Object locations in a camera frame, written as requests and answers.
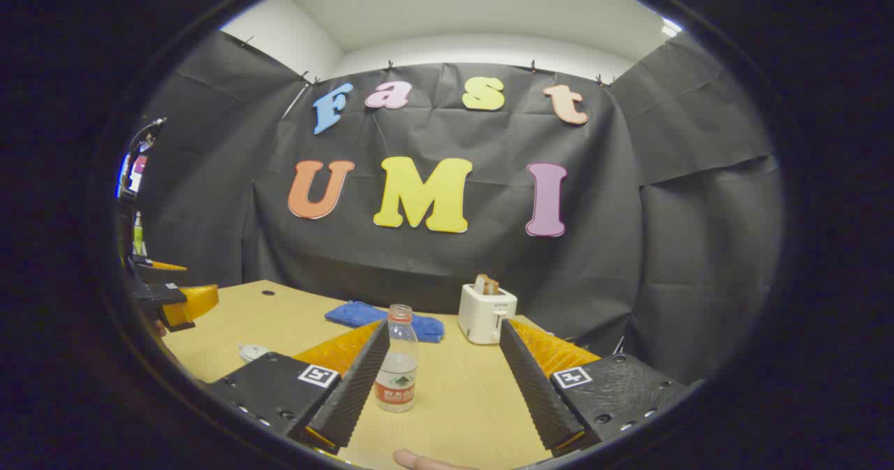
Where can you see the clear plastic water bottle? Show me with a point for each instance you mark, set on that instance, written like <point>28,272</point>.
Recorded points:
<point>396,369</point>

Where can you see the toasted bread slice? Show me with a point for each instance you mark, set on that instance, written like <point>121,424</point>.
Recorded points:
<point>493,288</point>
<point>480,284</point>

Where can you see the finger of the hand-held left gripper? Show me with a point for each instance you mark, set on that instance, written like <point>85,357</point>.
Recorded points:
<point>166,266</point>
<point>188,301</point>

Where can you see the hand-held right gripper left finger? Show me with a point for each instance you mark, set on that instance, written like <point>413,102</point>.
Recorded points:
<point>353,386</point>

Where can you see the black backdrop cloth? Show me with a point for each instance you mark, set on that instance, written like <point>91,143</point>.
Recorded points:
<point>454,267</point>

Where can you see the white toaster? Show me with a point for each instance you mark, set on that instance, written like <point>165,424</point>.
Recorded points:
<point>482,316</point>

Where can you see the green bottle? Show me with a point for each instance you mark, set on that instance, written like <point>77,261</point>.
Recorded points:
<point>137,236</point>

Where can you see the grey flowered teacup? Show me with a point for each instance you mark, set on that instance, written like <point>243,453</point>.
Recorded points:
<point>253,351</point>

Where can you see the computer monitor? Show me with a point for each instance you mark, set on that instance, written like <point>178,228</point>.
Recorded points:
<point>136,173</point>

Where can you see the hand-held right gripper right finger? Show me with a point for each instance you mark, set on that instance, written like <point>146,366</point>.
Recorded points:
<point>534,386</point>

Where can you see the blue towel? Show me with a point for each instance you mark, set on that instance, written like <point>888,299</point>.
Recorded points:
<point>356,314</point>

